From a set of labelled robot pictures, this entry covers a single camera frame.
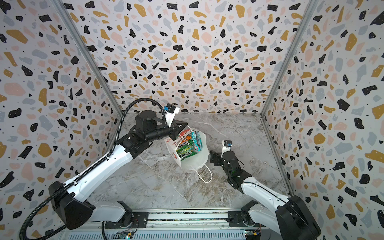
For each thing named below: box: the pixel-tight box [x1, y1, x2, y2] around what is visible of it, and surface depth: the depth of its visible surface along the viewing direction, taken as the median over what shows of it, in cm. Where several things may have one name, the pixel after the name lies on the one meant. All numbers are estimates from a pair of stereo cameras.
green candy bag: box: [176, 139, 198, 161], surface depth 91 cm
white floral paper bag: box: [164, 127, 212, 183], surface depth 85 cm
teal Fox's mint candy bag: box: [191, 131, 203, 152], surface depth 92 cm
